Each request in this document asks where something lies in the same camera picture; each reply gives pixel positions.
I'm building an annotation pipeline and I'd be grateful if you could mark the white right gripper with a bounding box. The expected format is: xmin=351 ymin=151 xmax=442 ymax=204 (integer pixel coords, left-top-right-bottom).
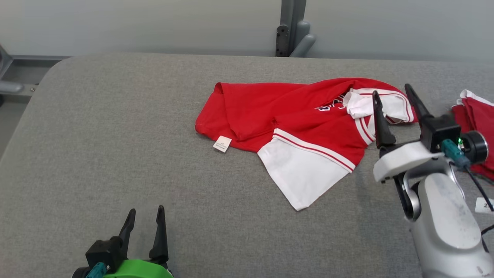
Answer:
xmin=372 ymin=84 xmax=444 ymax=184

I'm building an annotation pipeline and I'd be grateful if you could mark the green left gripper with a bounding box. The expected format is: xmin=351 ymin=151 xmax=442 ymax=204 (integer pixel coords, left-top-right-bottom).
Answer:
xmin=112 ymin=205 xmax=175 ymax=278

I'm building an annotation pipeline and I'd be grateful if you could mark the red jersey with white trim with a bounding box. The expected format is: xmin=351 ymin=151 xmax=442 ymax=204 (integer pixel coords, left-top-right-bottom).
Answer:
xmin=195 ymin=77 xmax=419 ymax=212

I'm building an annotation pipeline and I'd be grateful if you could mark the folded red garment pile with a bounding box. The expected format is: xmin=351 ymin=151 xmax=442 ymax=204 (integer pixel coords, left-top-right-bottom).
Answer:
xmin=451 ymin=89 xmax=494 ymax=181

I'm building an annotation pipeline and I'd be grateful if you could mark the grey fabric padded surface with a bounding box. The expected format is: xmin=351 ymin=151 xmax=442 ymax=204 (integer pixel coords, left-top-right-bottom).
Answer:
xmin=0 ymin=52 xmax=494 ymax=278

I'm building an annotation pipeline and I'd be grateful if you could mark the black left cable teal plug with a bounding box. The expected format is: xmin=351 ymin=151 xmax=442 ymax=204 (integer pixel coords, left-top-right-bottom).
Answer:
xmin=86 ymin=263 xmax=107 ymax=278

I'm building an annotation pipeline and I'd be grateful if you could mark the white cable label tag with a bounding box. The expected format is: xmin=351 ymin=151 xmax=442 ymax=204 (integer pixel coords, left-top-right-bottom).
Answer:
xmin=475 ymin=197 xmax=494 ymax=215

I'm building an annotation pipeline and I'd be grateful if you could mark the grey metal post bracket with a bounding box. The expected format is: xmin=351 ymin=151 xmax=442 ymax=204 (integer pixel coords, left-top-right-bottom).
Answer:
xmin=275 ymin=0 xmax=316 ymax=58

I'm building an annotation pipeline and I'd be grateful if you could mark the grey metal frame strut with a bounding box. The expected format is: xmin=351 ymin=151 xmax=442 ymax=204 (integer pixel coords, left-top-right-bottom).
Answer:
xmin=0 ymin=44 xmax=72 ymax=108

